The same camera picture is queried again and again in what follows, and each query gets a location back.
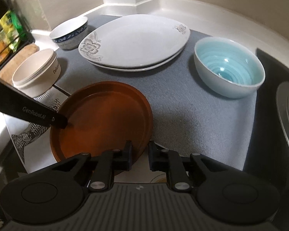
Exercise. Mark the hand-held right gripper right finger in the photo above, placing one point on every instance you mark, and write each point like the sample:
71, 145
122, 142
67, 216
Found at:
151, 154

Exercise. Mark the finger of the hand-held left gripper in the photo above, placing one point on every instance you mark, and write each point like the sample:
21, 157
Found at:
26, 108

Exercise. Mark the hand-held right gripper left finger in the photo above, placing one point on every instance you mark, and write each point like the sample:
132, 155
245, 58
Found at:
128, 154

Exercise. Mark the brown round plate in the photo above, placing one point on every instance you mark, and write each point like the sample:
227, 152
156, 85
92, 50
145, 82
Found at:
98, 115

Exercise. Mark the white fish print placemat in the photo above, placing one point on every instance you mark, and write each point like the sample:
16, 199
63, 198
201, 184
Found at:
21, 145

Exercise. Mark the cream paper tub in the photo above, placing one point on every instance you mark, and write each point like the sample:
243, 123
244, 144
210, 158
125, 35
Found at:
33, 69

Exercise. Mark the brown textured pad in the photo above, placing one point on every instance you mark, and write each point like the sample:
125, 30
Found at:
19, 60

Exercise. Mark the grey fabric mat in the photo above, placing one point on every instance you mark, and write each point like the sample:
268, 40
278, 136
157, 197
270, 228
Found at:
195, 125

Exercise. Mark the green snack packet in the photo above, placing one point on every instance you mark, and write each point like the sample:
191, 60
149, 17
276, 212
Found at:
10, 26

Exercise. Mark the white floral plate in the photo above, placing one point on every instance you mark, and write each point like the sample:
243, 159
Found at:
137, 69
134, 41

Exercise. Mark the blue and white patterned bowl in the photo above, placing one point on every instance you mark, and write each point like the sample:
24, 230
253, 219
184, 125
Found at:
67, 30

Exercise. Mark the light blue bowl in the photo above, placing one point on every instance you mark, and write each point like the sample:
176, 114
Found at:
228, 62

